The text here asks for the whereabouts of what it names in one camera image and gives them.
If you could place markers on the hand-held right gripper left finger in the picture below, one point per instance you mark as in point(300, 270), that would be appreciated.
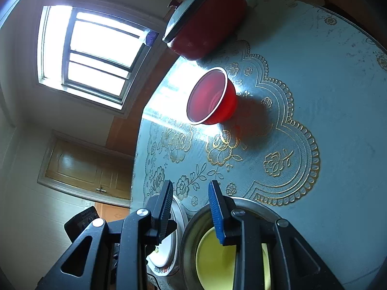
point(166, 205)

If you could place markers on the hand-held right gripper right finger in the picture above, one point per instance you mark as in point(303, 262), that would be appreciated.
point(216, 214)

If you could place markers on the white plate with red characters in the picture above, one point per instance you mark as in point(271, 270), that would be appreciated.
point(183, 226)

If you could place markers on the stainless steel bowl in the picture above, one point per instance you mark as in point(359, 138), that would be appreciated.
point(190, 235)

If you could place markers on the yellow plastic bowl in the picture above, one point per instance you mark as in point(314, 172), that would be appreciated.
point(211, 265)

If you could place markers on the red plastic bowl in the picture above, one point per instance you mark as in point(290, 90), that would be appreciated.
point(208, 96)

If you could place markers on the wooden door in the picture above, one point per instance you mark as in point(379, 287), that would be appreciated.
point(78, 166)

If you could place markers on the purple item on windowsill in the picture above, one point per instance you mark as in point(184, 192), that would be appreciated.
point(150, 38)

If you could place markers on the window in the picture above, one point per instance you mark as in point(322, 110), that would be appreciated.
point(96, 51)

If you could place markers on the red cooking pot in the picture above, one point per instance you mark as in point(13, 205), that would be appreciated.
point(211, 21)

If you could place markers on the dark rimmed pot lid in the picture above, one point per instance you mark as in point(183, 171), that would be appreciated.
point(187, 12)

